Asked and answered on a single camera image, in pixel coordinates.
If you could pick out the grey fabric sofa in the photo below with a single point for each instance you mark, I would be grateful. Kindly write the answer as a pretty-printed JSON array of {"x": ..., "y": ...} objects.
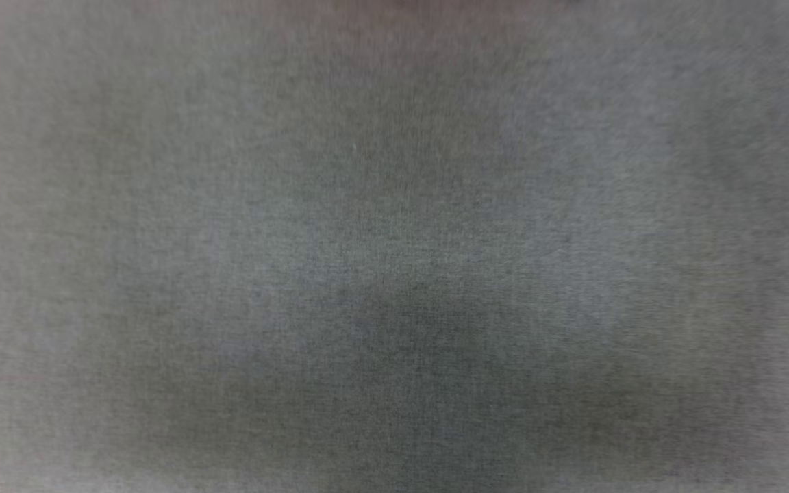
[{"x": 394, "y": 246}]

